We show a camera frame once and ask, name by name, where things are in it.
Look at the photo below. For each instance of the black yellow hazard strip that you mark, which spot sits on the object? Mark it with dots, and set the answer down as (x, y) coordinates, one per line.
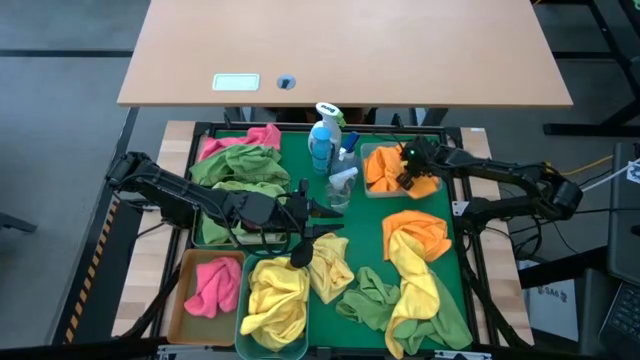
(90, 272)

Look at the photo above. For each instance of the white spray bottle green trigger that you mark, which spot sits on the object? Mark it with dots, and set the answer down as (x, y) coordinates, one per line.
(330, 117)

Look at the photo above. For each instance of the black desk underframe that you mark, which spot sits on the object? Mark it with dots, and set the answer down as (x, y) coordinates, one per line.
(432, 116)

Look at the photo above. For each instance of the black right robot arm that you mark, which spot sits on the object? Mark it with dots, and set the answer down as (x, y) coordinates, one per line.
(500, 170)

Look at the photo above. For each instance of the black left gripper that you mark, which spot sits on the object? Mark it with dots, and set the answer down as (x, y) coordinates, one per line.
(290, 215)

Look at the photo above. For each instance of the black laptop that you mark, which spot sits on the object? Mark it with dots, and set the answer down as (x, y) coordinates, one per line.
(622, 225)

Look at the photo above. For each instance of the black metal table frame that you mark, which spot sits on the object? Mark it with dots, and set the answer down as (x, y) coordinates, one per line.
(575, 129)

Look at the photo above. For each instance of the beige wooden desk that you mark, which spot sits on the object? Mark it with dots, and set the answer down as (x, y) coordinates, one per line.
(350, 50)

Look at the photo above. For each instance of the white rectangular desk plate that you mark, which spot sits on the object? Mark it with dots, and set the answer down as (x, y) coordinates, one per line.
(236, 82)

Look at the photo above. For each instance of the clear bottle blue cap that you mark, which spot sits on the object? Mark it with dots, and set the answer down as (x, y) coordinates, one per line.
(345, 160)

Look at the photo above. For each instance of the pink microfiber towel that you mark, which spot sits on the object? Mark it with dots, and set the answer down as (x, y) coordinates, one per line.
(250, 137)
(215, 287)

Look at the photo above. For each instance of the grey chair leg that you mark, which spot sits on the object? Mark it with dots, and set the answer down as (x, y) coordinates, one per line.
(15, 221)

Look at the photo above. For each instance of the tan plastic bin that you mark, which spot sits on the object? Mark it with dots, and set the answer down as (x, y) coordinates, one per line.
(200, 330)

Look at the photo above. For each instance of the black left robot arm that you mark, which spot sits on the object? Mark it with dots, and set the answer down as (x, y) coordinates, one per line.
(170, 187)

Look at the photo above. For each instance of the yellow microfiber towel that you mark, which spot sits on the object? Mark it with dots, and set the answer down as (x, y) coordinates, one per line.
(415, 290)
(327, 270)
(280, 280)
(270, 325)

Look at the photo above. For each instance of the clear plastic bin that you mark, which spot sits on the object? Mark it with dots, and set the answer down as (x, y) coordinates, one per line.
(370, 148)

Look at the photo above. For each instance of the blue plastic bottle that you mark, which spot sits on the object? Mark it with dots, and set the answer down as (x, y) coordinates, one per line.
(321, 147)

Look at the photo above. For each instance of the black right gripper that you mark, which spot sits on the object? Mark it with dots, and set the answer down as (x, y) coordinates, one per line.
(422, 157)

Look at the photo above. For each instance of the green table mat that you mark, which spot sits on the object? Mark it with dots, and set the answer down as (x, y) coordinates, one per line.
(365, 225)

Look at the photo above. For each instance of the clear spray bottle white trigger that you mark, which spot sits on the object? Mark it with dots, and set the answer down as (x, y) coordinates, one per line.
(337, 192)

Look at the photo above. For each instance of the white labelled box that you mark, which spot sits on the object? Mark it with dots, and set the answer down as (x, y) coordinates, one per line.
(550, 305)

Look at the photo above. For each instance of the teal plastic bin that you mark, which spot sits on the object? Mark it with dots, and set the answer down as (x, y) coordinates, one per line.
(297, 350)

